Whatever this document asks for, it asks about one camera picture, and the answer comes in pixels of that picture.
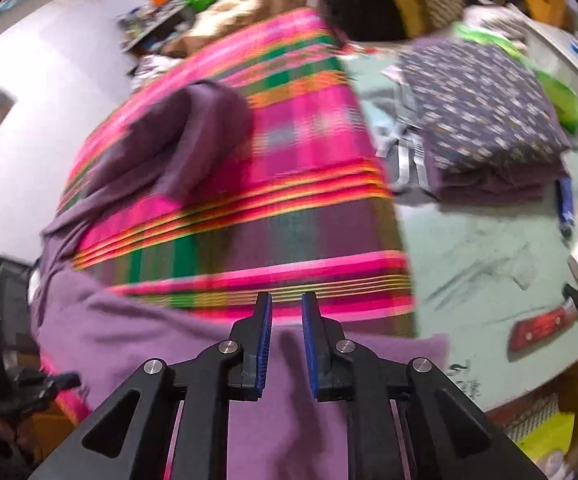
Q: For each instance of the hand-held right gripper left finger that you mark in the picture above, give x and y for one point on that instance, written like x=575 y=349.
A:
x=264 y=340

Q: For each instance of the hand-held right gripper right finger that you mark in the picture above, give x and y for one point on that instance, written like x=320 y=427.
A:
x=311 y=345

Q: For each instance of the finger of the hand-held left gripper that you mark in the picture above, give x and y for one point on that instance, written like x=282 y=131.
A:
x=61 y=381

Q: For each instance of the purple fleece pants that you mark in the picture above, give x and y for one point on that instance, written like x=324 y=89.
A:
x=109 y=320

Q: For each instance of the pile of light clothes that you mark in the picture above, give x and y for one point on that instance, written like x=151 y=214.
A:
x=154 y=67

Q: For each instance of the black office chair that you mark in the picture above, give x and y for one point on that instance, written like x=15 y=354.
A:
x=11 y=285

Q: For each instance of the pink green plaid blanket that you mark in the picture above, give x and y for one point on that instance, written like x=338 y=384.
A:
x=309 y=160

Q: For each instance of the grey striped garment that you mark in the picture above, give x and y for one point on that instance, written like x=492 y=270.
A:
x=404 y=160

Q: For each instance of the yellow snack bag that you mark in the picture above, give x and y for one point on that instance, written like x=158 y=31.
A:
x=549 y=437

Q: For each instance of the blue tube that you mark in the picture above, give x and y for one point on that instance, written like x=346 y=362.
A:
x=565 y=205

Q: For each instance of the dark purple patterned folded cloth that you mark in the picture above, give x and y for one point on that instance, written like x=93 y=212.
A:
x=479 y=105

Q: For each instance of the brown fleece blanket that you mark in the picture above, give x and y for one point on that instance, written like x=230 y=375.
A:
x=229 y=20

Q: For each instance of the cluttered shelf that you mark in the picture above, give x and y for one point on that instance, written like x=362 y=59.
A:
x=149 y=25

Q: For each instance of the black cushion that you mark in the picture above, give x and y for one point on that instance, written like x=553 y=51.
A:
x=364 y=0

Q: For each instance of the green cloth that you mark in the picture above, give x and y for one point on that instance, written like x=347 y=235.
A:
x=561 y=100

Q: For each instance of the gold cushion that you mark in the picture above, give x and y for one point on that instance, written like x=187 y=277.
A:
x=409 y=5

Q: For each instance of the white floral cloth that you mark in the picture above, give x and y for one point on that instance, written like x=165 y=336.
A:
x=494 y=22

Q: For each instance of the white cabinet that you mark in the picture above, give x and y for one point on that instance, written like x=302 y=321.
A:
x=574 y=60

